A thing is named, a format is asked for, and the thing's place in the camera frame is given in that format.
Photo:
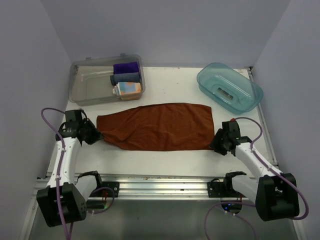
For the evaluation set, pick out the brown towel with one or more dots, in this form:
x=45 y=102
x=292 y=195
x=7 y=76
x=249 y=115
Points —
x=159 y=127

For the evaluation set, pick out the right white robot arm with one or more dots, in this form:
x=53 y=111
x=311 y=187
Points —
x=273 y=192

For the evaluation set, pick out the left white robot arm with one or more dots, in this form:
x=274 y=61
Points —
x=64 y=199

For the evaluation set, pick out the aluminium mounting rail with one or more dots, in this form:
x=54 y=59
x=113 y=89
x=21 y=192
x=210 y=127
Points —
x=161 y=187

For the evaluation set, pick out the label inside teal bin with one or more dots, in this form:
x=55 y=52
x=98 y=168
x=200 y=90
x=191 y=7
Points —
x=224 y=95

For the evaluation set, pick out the purple rolled towel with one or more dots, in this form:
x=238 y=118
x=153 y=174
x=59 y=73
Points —
x=125 y=68

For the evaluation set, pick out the teal transparent plastic bin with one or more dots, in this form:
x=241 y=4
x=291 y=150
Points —
x=246 y=93

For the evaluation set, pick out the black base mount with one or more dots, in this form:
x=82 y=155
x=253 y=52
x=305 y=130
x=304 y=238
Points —
x=228 y=187
x=109 y=189

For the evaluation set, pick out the grey-blue rolled towel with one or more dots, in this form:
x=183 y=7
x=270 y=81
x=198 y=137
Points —
x=125 y=77

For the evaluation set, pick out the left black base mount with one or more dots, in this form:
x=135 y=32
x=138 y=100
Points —
x=109 y=189

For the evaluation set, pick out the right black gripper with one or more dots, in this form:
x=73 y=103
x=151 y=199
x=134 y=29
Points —
x=214 y=143

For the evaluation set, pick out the grey transparent plastic bin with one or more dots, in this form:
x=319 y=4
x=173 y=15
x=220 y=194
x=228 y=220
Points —
x=89 y=80

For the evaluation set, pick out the colourful polka dot towel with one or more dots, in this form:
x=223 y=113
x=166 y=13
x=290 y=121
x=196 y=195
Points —
x=127 y=91

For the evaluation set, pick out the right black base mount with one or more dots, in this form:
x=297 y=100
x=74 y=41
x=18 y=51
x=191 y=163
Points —
x=228 y=187

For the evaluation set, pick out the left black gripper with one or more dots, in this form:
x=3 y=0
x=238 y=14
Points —
x=96 y=135

